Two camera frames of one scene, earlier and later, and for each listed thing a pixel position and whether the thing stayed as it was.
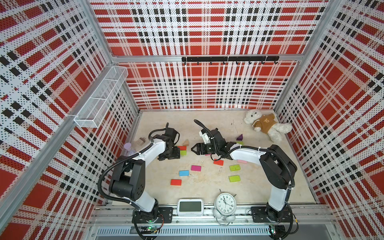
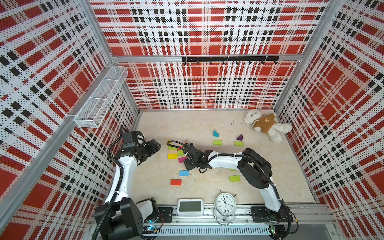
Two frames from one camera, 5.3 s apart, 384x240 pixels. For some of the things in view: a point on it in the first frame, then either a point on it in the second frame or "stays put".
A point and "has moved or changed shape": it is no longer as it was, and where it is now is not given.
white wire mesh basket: [95, 110] stays put
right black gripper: [200, 147] → [188, 167]
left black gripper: [176, 154] → [153, 148]
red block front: [175, 182] stays put
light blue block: [183, 173] stays put
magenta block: [196, 168] has moved or changed shape
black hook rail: [231, 59] stays put
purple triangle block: [240, 138] stays put
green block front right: [234, 178] stays put
